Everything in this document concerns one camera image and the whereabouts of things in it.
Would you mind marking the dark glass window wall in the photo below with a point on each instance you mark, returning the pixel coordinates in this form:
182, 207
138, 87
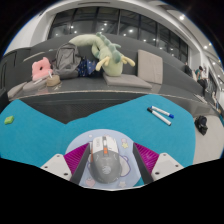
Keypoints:
83, 20

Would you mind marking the green eraser block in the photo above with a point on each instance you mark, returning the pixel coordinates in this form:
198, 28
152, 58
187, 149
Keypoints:
9, 120

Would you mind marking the green dragon plush toy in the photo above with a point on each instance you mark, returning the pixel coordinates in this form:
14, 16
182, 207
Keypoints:
106, 53

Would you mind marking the tan round pouch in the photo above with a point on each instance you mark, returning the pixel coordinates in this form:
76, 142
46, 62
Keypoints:
53, 81

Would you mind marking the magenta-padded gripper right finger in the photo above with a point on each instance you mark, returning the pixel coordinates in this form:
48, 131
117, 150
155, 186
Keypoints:
146, 160

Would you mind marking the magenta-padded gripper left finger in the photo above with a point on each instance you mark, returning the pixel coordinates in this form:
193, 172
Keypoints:
77, 160

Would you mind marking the dark blue patterned bag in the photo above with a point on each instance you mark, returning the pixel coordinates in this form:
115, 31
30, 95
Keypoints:
87, 67

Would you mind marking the flat grey square cushion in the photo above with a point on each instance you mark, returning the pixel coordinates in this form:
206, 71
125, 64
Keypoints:
126, 81

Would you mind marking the pink plush cushion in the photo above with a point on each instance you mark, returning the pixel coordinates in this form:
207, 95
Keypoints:
41, 69

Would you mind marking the person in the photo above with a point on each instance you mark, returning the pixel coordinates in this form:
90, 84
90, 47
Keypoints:
201, 75

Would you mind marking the white marker with black cap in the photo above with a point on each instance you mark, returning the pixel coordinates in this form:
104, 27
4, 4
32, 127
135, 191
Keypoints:
159, 116

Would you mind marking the round light blue mouse pad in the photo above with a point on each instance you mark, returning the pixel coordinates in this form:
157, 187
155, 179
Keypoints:
80, 140

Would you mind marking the upright beige square cushion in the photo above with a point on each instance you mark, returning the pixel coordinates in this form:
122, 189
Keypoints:
150, 66

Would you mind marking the grey backpack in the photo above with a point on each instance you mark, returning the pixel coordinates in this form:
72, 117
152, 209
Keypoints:
66, 60

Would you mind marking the grey and white computer mouse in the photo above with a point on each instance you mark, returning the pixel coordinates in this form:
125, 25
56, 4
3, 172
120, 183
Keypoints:
105, 163

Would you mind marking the flat light grey cushion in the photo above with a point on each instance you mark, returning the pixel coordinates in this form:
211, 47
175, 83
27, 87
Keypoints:
16, 90

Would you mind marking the dark grey tiered bench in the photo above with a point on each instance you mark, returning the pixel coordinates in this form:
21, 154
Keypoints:
83, 103

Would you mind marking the ceiling spot lights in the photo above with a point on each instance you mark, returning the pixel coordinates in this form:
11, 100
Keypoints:
181, 16

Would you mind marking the round grey seat cushion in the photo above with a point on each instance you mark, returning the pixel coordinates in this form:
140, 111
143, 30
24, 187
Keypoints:
35, 85

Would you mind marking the black bag on floor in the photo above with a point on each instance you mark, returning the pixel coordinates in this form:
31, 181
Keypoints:
201, 125

